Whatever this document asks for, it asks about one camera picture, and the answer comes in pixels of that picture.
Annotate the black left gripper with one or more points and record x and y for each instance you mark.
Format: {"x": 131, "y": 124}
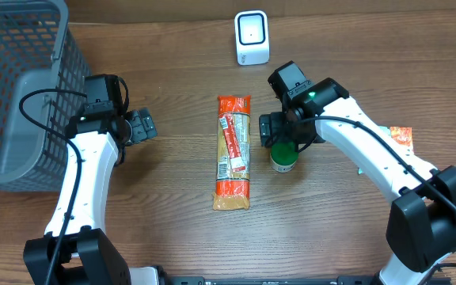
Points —
{"x": 144, "y": 125}

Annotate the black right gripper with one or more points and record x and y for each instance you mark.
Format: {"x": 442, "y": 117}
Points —
{"x": 265, "y": 129}

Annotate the green lid round can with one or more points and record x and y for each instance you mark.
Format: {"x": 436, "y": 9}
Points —
{"x": 283, "y": 156}

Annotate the long orange cracker pack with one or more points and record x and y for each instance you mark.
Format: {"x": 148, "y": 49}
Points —
{"x": 232, "y": 183}

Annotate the teal snack packet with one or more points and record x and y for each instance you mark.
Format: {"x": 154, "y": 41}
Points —
{"x": 387, "y": 131}

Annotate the small orange snack box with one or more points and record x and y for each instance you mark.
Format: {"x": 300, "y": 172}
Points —
{"x": 403, "y": 136}

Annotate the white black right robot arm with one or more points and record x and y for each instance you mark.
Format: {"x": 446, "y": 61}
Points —
{"x": 421, "y": 229}

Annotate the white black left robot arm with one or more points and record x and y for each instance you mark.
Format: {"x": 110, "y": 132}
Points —
{"x": 75, "y": 248}

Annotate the white barcode scanner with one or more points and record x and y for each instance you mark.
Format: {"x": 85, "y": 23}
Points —
{"x": 252, "y": 37}

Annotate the grey plastic mesh basket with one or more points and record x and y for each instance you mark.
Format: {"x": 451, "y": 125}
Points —
{"x": 42, "y": 72}

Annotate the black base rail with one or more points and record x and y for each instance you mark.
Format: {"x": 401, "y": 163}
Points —
{"x": 340, "y": 280}

